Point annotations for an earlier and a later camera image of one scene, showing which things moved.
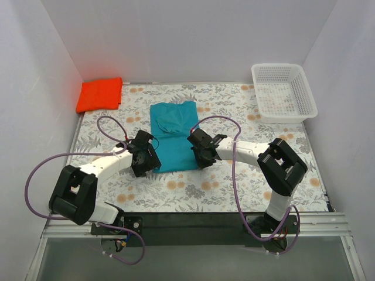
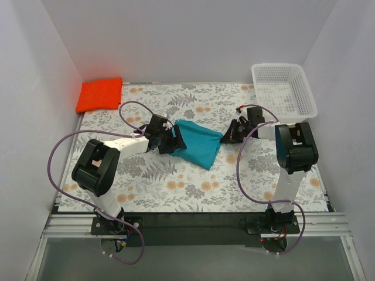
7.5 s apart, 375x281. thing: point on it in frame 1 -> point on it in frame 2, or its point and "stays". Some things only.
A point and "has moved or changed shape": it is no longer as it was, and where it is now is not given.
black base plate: (196, 229) stays
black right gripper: (194, 150) -> (234, 133)
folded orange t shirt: (99, 95) stays
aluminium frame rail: (66, 229) stays
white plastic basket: (282, 93) stays
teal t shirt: (171, 124) has moved or changed shape
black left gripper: (153, 160) -> (174, 138)
